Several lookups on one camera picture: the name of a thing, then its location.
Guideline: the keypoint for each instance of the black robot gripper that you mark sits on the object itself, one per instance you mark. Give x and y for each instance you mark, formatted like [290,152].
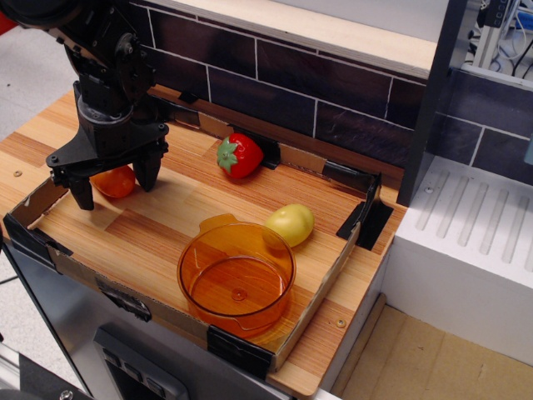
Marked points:
[104,142]

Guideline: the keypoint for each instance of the orange plastic toy carrot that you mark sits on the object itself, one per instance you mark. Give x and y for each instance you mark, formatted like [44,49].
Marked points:
[116,183]

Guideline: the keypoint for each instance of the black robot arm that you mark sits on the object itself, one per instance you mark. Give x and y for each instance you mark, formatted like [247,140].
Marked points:
[102,47]

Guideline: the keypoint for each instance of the taped cardboard fence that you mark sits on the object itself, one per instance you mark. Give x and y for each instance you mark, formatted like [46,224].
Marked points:
[129,248]

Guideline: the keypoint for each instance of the transparent orange plastic pot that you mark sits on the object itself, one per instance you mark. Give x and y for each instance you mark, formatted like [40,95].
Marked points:
[236,276]

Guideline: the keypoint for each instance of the red plastic toy strawberry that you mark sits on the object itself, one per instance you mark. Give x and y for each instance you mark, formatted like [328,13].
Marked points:
[238,155]

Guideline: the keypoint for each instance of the grey toy oven front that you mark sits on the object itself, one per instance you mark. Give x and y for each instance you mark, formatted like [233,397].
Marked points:
[133,375]

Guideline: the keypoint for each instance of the yellow plastic toy potato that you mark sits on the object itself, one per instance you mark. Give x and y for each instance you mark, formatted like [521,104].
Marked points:
[293,222]

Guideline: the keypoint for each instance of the white toy sink drainboard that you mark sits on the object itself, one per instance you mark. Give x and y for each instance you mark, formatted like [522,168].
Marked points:
[461,259]

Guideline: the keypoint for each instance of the dark grey vertical post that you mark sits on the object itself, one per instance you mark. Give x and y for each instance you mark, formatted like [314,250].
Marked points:
[450,55]

